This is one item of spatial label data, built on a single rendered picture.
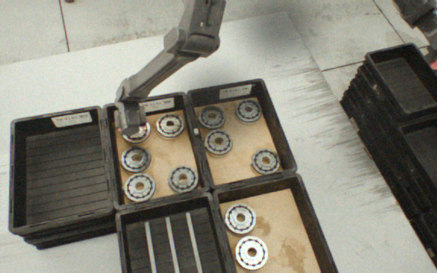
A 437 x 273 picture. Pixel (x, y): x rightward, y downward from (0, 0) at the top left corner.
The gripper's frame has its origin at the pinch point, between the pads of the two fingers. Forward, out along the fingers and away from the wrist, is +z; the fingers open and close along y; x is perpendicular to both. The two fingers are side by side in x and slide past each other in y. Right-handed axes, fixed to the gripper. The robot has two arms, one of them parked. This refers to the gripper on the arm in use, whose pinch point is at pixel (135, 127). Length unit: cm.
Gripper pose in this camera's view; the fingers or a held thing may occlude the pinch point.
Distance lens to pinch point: 138.5
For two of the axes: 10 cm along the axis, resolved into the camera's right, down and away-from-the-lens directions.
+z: -0.1, 4.2, 9.1
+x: -2.2, -8.8, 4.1
